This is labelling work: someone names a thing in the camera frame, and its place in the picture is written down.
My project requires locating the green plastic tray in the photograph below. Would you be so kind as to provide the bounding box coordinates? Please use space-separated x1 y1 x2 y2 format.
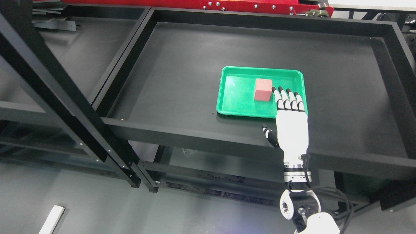
216 66 308 119

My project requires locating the black metal shelf left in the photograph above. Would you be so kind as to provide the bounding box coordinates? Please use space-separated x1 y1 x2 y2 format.
0 0 151 189

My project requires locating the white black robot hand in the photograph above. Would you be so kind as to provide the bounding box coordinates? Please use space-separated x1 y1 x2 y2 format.
262 86 309 169

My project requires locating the pink foam block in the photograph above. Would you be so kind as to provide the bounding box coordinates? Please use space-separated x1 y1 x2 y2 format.
254 78 272 102

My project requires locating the white desk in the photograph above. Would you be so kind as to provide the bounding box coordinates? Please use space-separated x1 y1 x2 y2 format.
38 205 65 234

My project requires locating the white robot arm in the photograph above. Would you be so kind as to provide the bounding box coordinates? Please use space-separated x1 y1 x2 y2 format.
279 164 341 234

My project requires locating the red conveyor frame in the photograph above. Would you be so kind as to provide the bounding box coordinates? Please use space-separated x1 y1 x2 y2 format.
32 0 334 17

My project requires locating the black metal shelf right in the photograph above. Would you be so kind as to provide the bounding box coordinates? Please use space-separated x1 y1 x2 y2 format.
94 8 415 209

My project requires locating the black metal shelf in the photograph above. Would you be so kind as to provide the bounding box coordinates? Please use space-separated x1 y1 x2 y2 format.
94 8 415 209
0 0 151 189

